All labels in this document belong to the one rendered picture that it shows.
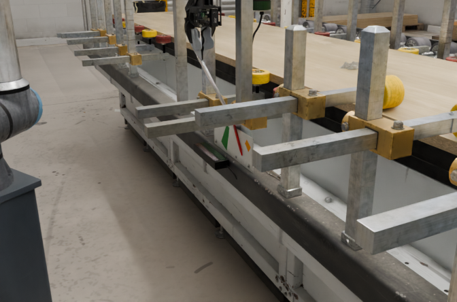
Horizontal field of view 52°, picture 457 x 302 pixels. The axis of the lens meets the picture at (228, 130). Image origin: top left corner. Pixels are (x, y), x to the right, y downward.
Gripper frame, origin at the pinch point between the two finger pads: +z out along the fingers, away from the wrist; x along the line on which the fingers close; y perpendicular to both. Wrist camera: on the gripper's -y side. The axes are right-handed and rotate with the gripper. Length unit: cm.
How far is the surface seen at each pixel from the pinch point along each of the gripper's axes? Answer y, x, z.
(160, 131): 17.2, -18.4, 15.3
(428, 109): 47, 41, 10
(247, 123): 18.9, 5.4, 16.3
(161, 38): -106, 21, 9
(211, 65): -11.5, 8.0, 5.8
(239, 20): 12.8, 6.2, -10.3
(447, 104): 46, 49, 10
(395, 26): -43, 115, 3
